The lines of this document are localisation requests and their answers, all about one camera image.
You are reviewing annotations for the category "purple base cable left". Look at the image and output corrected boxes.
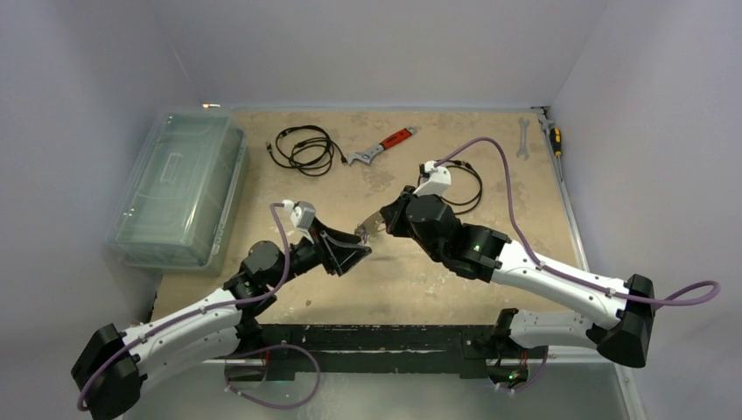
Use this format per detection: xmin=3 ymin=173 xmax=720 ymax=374
xmin=222 ymin=343 xmax=324 ymax=410

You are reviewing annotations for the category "tangled black cable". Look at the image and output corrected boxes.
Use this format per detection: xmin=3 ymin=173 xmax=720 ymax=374
xmin=265 ymin=124 xmax=349 ymax=178

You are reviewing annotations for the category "red handled adjustable wrench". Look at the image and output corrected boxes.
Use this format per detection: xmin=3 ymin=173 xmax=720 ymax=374
xmin=346 ymin=126 xmax=418 ymax=165

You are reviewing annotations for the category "coiled black cable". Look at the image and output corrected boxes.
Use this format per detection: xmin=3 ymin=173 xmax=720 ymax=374
xmin=440 ymin=159 xmax=485 ymax=215

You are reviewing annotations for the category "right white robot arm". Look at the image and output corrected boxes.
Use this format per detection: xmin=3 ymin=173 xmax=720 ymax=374
xmin=380 ymin=186 xmax=655 ymax=368

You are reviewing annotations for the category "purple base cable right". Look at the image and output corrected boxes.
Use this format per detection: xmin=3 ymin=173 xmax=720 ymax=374
xmin=493 ymin=350 xmax=550 ymax=396

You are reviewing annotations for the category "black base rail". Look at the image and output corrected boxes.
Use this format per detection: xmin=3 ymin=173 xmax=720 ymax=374
xmin=255 ymin=323 xmax=549 ymax=381

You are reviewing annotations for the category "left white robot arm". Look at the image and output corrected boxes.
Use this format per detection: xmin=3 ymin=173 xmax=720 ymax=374
xmin=71 ymin=219 xmax=371 ymax=419

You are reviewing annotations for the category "clear plastic storage box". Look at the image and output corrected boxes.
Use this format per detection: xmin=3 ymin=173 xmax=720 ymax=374
xmin=106 ymin=108 xmax=249 ymax=276

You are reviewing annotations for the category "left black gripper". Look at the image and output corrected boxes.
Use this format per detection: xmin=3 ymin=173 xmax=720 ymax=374
xmin=268 ymin=216 xmax=370 ymax=289

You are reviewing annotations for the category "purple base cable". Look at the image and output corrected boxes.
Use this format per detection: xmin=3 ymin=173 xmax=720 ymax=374
xmin=493 ymin=350 xmax=550 ymax=396
xmin=222 ymin=343 xmax=324 ymax=410

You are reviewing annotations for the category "silver open-end wrench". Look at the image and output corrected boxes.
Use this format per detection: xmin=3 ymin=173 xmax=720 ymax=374
xmin=515 ymin=117 xmax=529 ymax=160

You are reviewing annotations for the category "yellow black screwdriver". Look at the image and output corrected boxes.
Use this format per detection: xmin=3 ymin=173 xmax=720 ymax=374
xmin=537 ymin=108 xmax=564 ymax=182

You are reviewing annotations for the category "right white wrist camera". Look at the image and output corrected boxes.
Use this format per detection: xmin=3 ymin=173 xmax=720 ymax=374
xmin=413 ymin=160 xmax=452 ymax=197

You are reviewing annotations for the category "large metal key ring plate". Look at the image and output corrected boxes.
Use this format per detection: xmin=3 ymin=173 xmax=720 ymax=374
xmin=354 ymin=212 xmax=386 ymax=244

